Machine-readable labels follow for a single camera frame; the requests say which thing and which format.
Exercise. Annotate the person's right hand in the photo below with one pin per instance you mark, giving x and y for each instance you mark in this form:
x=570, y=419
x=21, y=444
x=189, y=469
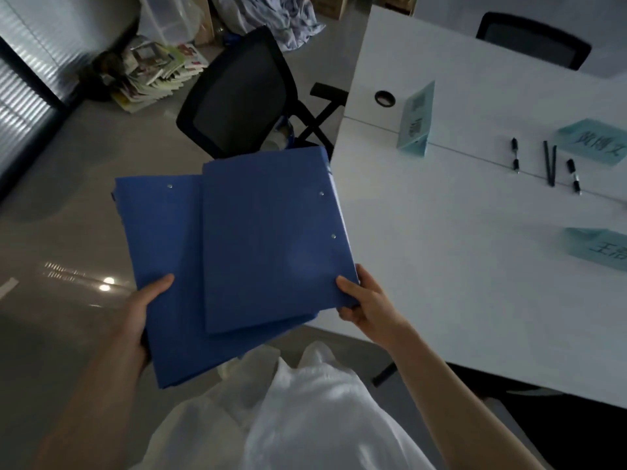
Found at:
x=379, y=318

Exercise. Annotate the person's left hand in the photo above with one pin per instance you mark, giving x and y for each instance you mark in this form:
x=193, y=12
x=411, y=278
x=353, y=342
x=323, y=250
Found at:
x=132, y=327

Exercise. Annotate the thick blue folder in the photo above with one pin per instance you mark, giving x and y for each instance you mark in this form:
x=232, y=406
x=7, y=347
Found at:
x=274, y=239

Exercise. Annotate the black click pen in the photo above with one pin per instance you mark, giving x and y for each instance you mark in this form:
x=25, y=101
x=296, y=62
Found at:
x=571, y=166
x=516, y=165

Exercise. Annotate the paper cups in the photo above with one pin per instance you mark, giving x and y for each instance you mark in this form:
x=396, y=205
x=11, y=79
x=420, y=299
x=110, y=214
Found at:
x=281, y=137

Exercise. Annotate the person's right forearm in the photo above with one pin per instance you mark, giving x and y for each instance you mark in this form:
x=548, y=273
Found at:
x=455, y=411

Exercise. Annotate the person's left forearm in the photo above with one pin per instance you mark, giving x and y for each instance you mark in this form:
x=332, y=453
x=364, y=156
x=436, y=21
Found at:
x=88, y=416

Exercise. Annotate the person's white clothing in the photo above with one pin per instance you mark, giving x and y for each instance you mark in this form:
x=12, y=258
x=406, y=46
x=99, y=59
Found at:
x=303, y=416

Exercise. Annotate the teal paper name card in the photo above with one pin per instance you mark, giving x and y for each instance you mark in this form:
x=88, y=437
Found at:
x=595, y=141
x=416, y=117
x=602, y=249

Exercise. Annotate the window blinds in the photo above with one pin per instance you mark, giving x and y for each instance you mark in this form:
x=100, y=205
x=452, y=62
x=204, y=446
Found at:
x=29, y=117

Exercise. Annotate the pile of magazines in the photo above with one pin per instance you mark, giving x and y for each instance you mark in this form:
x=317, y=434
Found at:
x=152, y=78

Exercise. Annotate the black bag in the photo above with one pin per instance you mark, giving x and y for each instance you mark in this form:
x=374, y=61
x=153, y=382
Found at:
x=100, y=75

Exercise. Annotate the clear plastic storage box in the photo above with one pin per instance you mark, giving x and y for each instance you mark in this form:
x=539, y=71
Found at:
x=171, y=19

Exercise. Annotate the pile of pale cloth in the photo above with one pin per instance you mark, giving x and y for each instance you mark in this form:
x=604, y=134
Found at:
x=274, y=19

